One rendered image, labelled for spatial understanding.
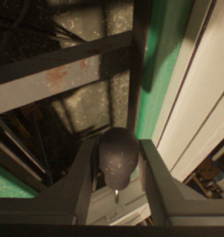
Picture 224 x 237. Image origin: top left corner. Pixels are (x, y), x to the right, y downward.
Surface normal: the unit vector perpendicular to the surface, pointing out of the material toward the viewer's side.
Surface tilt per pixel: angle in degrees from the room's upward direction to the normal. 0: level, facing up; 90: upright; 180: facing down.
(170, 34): 0
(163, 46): 0
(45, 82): 0
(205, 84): 90
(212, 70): 90
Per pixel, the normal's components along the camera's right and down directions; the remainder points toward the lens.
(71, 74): 0.44, 0.70
